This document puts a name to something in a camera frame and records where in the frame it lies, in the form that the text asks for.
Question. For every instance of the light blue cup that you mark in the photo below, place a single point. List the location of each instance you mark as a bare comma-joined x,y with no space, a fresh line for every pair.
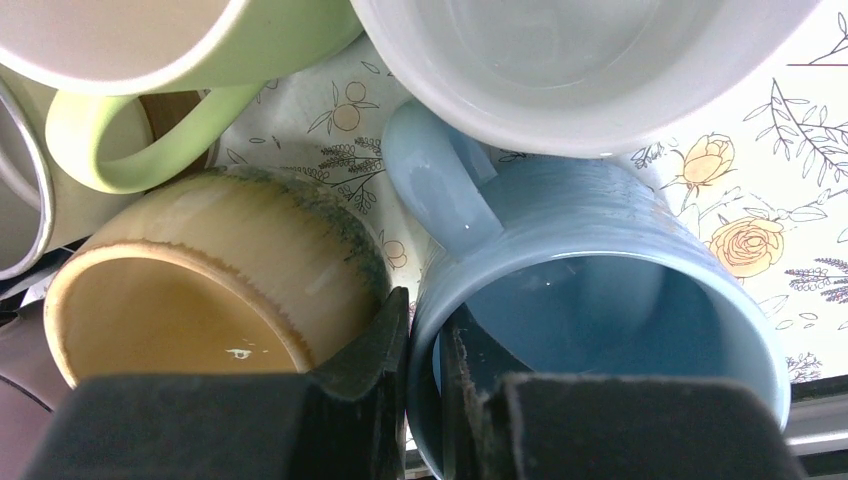
574,266

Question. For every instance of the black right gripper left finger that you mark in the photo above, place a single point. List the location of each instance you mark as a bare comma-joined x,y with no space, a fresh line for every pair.
342,420

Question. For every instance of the mauve pink cup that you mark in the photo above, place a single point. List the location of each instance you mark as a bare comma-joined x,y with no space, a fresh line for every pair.
31,387

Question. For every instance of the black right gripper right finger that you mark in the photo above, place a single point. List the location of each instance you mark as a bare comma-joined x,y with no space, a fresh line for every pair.
501,421

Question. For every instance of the floral table mat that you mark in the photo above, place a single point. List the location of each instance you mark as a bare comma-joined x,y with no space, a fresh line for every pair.
757,175

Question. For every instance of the beige ceramic teapot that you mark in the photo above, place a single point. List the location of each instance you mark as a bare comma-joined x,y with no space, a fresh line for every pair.
237,269

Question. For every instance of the light green mug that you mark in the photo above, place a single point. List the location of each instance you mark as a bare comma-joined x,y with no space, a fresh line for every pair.
99,56

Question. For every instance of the cream brown steel tumbler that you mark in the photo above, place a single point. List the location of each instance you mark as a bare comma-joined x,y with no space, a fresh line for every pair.
42,207

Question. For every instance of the small white cup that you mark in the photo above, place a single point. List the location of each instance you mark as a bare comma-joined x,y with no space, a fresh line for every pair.
574,78

